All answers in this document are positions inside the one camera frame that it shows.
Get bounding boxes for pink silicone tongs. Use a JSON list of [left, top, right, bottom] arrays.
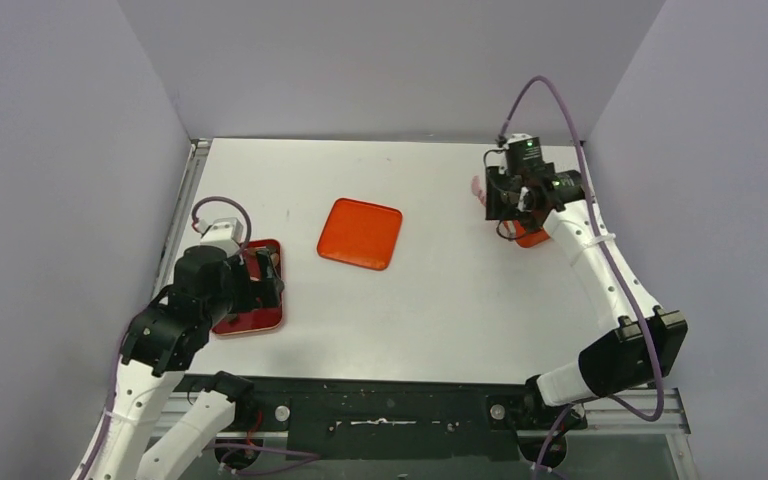
[[470, 176, 486, 206]]

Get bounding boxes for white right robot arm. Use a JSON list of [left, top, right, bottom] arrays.
[[485, 136, 688, 427]]

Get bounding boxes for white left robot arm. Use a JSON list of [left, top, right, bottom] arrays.
[[73, 241, 284, 479]]

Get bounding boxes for red chocolate tray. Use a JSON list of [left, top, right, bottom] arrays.
[[212, 239, 284, 337]]

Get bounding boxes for orange compartment chocolate box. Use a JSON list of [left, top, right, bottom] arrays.
[[510, 222, 550, 248]]

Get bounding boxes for orange box lid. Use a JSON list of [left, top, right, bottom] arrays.
[[316, 198, 403, 271]]

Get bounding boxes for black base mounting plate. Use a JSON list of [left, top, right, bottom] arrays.
[[165, 374, 597, 462]]

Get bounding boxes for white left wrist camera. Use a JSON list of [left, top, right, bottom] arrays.
[[192, 218, 245, 257]]

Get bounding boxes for aluminium table edge rail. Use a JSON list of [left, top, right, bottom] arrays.
[[153, 138, 213, 294]]

